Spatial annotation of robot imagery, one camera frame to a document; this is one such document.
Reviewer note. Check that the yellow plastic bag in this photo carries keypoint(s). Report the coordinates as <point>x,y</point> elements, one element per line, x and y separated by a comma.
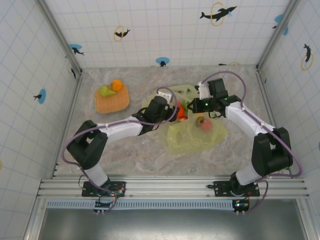
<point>190,140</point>

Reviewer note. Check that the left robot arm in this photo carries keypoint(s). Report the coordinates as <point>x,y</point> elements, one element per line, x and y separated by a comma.
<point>120,126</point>

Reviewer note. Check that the aluminium side rail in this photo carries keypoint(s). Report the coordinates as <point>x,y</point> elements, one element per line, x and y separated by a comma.
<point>67,125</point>
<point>265,87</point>

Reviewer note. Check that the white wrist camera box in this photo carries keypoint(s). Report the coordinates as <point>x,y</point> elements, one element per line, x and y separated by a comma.
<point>165,96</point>
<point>202,90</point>

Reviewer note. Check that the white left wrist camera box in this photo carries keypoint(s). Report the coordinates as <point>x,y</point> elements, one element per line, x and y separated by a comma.
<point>165,96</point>

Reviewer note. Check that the yellow-orange toy fruit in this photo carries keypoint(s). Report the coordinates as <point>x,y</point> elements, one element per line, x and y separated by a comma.
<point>116,85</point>

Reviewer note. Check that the aluminium frame post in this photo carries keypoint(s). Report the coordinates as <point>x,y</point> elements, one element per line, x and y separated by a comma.
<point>74,61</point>
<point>268,50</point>

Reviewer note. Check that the yellow-green toy pear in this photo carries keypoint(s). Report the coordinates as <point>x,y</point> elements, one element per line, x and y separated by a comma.
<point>106,91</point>

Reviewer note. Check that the pink apple with green leaf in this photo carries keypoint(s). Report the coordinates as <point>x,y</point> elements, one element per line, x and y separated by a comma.
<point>183,119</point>

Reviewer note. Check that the bright green toy fruit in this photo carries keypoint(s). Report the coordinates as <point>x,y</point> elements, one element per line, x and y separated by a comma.
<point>185,103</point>

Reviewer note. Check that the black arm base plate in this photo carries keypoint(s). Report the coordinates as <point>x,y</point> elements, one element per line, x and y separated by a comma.
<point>222,188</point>
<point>120,188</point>

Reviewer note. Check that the blue circle dolphin sticker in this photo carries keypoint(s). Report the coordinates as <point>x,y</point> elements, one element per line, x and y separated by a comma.
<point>162,61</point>
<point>278,18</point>
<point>76,49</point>
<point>40,96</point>

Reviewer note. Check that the aluminium mounting rail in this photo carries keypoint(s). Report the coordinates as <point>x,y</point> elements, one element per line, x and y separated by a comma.
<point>170,187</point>

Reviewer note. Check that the small controller board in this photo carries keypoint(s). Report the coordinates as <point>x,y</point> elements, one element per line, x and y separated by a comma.
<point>105,203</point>
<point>241,205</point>

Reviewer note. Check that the woven bamboo tray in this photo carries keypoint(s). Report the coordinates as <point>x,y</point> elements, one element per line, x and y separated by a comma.
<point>112,105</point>

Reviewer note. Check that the grey metal sheet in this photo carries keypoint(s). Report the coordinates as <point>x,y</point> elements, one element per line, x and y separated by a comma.
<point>175,225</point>

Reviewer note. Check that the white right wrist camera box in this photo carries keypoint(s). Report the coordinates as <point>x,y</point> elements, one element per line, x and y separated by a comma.
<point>202,90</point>

